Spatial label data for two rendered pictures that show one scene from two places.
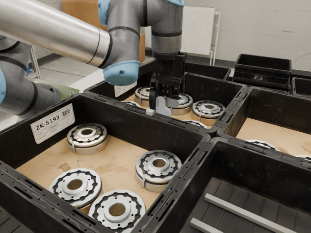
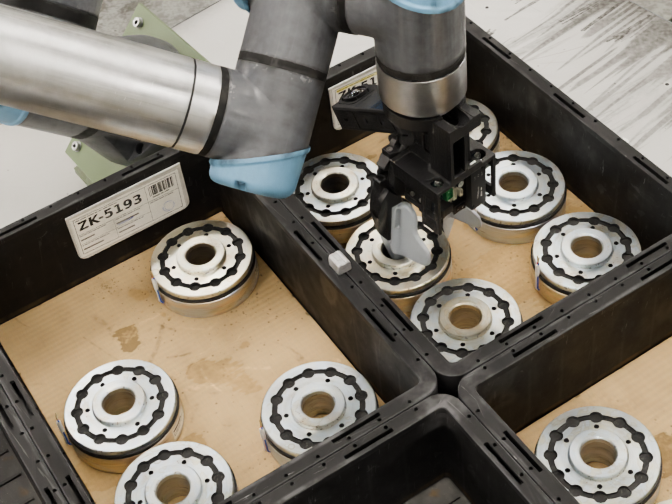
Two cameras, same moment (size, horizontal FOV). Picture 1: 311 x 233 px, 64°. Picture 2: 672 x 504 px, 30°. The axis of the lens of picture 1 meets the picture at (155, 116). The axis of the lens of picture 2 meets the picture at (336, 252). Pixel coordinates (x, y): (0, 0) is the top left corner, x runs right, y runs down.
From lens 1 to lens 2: 65 cm
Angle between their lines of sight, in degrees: 29
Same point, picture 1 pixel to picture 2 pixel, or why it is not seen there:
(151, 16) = (358, 27)
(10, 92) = not seen: hidden behind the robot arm
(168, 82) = (415, 185)
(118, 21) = (262, 37)
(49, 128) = (114, 225)
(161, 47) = (390, 98)
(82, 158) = (174, 323)
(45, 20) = (63, 84)
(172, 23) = (415, 52)
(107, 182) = (199, 409)
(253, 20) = not seen: outside the picture
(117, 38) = (244, 96)
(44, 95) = not seen: hidden behind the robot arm
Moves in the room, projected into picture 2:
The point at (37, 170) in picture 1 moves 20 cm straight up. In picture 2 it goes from (70, 329) to (10, 183)
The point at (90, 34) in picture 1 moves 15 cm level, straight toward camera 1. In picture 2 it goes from (167, 102) to (107, 243)
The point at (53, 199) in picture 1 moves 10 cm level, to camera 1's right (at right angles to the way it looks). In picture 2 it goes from (43, 443) to (148, 483)
